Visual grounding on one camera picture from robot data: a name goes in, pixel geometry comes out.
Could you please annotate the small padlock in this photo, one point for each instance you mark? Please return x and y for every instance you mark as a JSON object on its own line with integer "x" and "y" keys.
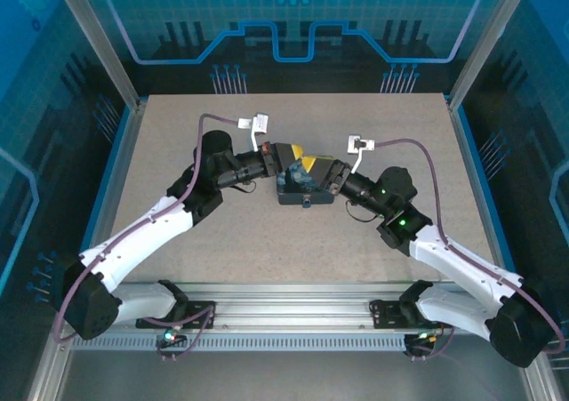
{"x": 306, "y": 202}

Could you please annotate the starry night painted box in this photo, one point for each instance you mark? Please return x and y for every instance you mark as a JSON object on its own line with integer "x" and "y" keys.
{"x": 291, "y": 194}

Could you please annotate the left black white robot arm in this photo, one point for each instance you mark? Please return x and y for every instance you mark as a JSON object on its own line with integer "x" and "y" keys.
{"x": 146, "y": 227}

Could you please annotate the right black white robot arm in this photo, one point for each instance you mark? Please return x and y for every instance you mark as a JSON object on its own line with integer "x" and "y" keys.
{"x": 467, "y": 267}

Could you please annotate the right blue edge strip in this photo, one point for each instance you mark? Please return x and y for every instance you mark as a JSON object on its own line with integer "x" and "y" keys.
{"x": 471, "y": 143}

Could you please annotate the blue edge strip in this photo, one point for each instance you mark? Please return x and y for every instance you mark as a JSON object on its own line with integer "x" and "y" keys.
{"x": 122, "y": 143}
{"x": 471, "y": 143}

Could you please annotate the left blue edge strip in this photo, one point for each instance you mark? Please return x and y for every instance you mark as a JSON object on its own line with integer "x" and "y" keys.
{"x": 122, "y": 143}

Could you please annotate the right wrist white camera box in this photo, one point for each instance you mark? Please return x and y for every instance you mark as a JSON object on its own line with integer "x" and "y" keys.
{"x": 355, "y": 143}

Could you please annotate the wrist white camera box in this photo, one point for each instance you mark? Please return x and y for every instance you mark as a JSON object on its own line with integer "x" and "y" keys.
{"x": 261, "y": 123}
{"x": 355, "y": 143}

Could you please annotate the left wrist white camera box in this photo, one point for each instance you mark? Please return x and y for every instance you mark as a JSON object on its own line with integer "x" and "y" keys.
{"x": 261, "y": 123}

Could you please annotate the right aluminium side rail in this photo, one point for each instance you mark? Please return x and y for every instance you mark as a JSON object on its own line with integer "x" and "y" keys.
{"x": 463, "y": 143}

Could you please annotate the aluminium side rail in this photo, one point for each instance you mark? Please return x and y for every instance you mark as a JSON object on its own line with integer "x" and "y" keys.
{"x": 463, "y": 143}
{"x": 129, "y": 143}

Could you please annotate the left aluminium side rail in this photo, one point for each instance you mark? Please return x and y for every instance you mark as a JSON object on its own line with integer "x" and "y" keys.
{"x": 129, "y": 143}

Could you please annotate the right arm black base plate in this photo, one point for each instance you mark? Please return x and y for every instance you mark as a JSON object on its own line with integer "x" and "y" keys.
{"x": 387, "y": 314}

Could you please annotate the aluminium mounting rail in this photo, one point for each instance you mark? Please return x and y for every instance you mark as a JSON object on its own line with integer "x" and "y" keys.
{"x": 289, "y": 305}

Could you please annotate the left aluminium frame post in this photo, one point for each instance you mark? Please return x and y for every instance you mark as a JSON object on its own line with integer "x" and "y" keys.
{"x": 102, "y": 50}

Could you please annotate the aluminium frame post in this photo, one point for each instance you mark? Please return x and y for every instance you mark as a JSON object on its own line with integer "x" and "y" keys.
{"x": 484, "y": 45}
{"x": 102, "y": 50}

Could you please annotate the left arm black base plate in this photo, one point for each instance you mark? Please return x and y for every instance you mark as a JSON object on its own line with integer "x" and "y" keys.
{"x": 186, "y": 307}

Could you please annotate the right aluminium frame post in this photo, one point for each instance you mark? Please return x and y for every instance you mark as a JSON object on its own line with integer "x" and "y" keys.
{"x": 484, "y": 45}

